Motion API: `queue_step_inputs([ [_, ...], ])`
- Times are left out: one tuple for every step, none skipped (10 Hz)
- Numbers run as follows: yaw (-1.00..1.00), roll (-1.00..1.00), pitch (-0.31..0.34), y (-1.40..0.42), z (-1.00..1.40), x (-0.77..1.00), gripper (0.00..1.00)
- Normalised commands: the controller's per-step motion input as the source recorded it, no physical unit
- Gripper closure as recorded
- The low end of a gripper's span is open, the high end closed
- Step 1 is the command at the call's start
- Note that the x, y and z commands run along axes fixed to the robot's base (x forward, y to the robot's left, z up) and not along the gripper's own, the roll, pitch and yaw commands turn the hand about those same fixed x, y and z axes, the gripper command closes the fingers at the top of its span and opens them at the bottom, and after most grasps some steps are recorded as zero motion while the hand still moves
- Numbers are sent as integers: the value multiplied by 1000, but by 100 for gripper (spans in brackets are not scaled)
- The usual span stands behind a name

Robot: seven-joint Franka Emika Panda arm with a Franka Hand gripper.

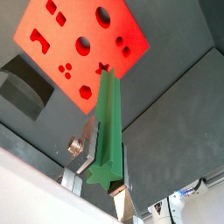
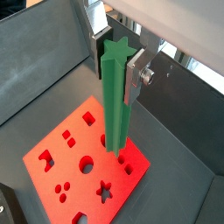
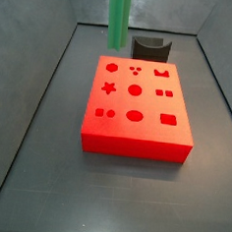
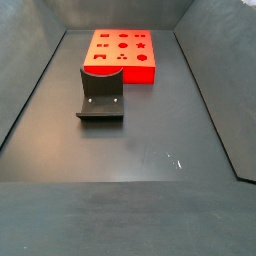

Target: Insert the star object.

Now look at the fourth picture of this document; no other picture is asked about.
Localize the black curved holder stand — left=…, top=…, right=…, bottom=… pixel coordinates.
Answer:
left=76, top=69, right=124, bottom=120

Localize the red shape-sorter block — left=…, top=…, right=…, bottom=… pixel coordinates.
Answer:
left=83, top=29, right=156, bottom=84

